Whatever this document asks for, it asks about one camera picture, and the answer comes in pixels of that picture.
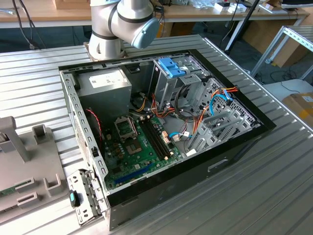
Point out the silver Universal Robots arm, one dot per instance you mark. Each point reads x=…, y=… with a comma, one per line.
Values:
x=105, y=31

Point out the grey metal disk bay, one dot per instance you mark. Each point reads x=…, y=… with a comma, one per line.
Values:
x=207, y=139

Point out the black RAM slot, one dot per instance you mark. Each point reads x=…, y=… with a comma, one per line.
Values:
x=154, y=139
x=160, y=136

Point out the grey metal drive cage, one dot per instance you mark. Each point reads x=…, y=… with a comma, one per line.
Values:
x=166, y=85

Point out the CPU socket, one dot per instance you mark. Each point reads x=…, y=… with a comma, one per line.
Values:
x=124, y=128

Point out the square motherboard chip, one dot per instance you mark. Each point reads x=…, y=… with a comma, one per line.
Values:
x=134, y=149

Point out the green motherboard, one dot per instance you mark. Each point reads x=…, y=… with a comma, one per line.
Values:
x=132, y=161

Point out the blue drive carrier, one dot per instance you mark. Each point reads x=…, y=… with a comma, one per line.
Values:
x=171, y=67

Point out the grey Dell power supply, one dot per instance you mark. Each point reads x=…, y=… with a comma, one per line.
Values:
x=105, y=98

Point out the blue expansion slot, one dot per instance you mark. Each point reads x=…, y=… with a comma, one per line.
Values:
x=132, y=175

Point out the black open PC case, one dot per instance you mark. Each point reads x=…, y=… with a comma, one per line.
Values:
x=195, y=186

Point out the black latch teal button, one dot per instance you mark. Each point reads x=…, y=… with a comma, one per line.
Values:
x=73, y=198

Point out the grey parts rack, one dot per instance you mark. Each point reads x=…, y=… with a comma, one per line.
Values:
x=36, y=161

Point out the white box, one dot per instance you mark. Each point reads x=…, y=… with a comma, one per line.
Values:
x=221, y=7

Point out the low white table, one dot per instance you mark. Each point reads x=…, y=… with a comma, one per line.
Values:
x=293, y=85

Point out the black tripod stand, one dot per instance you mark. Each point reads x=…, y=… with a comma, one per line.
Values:
x=251, y=12

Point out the small wooden box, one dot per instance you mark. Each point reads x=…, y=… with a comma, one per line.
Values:
x=71, y=4

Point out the cardboard box yellow tape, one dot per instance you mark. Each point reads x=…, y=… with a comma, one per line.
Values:
x=300, y=107

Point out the long wooden desk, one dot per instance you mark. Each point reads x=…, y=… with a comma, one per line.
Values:
x=49, y=14

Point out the green RAM stick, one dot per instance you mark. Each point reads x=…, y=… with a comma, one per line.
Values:
x=8, y=191

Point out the grey expansion slot bracket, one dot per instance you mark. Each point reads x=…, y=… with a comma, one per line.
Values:
x=89, y=195

